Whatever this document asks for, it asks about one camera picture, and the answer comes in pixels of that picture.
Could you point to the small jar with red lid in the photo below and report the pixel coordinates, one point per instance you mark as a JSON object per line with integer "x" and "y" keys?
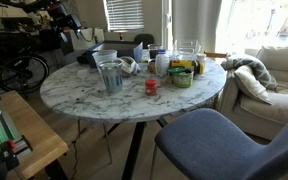
{"x": 150, "y": 87}

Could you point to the small white bottle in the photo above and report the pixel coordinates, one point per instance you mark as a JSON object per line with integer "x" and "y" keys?
{"x": 201, "y": 58}

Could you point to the clear cup with blue print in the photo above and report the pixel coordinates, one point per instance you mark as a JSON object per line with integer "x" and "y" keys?
{"x": 112, "y": 75}

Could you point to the clear plastic storage container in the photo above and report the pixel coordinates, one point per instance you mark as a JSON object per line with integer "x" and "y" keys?
{"x": 186, "y": 48}

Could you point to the white window blind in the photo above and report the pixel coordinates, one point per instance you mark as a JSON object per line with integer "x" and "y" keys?
{"x": 124, "y": 15}

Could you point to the blue upholstered chair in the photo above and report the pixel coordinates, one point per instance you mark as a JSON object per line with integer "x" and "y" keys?
{"x": 224, "y": 146}

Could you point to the dark blue cardboard box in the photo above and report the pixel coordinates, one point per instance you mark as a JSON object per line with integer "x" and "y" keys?
{"x": 117, "y": 48}

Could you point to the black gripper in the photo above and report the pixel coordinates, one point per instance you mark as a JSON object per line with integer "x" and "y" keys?
{"x": 65, "y": 18}

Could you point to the glass with dark liquid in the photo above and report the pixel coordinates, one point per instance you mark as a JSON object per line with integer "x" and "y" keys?
{"x": 154, "y": 50}

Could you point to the metal rail with red clamp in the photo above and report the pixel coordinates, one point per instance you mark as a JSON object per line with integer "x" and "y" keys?
{"x": 4, "y": 146}

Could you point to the small amber jar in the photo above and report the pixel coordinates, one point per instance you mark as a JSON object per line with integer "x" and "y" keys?
{"x": 150, "y": 66}

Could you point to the white bottle with blue cap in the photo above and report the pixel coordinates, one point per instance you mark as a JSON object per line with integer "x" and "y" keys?
{"x": 161, "y": 64}

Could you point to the wooden bench table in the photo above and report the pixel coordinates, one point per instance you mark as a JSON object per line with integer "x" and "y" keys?
{"x": 34, "y": 133}

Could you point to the yellow mustard bottle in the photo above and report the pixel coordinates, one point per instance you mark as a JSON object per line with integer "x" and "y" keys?
{"x": 184, "y": 64}

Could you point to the beige throw pillow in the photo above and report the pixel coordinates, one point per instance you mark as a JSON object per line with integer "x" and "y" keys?
{"x": 250, "y": 85}

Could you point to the white tote bag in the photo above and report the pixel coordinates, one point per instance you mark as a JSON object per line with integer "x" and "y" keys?
{"x": 84, "y": 40}

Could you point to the black shell chair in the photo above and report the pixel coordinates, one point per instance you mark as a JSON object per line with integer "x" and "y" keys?
{"x": 144, "y": 38}

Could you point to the grey blue dining chair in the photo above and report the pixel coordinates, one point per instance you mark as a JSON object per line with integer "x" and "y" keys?
{"x": 69, "y": 55}

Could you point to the green lidded container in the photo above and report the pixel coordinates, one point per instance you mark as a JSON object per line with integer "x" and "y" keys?
{"x": 183, "y": 78}

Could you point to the black bicycle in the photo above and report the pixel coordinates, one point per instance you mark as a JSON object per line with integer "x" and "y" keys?
{"x": 17, "y": 66}

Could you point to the beige long curtain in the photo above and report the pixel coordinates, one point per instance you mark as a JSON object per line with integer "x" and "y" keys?
{"x": 195, "y": 23}

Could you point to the cream fabric sofa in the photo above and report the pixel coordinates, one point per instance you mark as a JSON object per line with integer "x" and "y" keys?
{"x": 274, "y": 100}

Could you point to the frosted translucent plastic cup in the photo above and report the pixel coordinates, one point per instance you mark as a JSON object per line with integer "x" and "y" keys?
{"x": 104, "y": 56}

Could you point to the grey patterned blanket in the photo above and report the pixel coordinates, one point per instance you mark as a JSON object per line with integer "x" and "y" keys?
{"x": 254, "y": 66}

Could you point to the black table base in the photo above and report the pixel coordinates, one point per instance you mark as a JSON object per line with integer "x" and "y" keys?
{"x": 134, "y": 146}

